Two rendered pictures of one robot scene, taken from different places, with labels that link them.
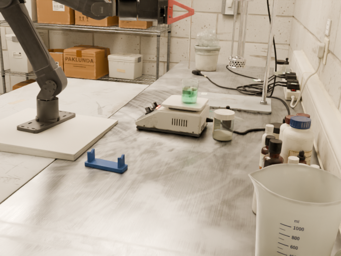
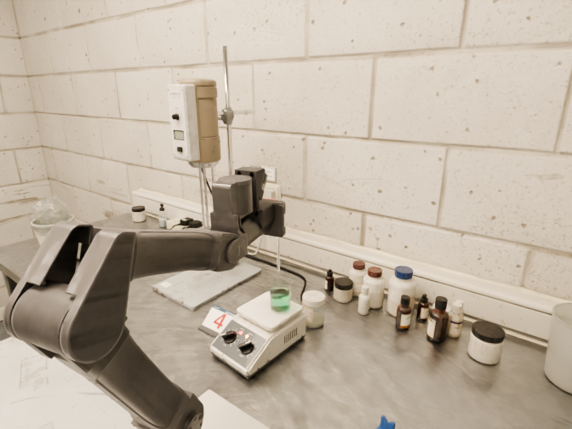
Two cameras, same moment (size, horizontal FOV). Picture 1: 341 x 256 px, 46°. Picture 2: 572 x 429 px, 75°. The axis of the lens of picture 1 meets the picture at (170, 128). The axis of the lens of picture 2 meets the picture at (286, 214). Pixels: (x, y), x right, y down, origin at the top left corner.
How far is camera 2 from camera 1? 1.05 m
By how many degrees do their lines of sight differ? 61
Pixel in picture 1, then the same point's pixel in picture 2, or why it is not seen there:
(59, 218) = not seen: outside the picture
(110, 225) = not seen: outside the picture
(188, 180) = (419, 382)
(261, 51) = (14, 194)
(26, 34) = (140, 372)
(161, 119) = (274, 346)
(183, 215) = (500, 412)
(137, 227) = not seen: outside the picture
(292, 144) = (411, 293)
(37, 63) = (166, 408)
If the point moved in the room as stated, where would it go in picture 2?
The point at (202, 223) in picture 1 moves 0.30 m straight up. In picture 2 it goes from (514, 403) to (548, 265)
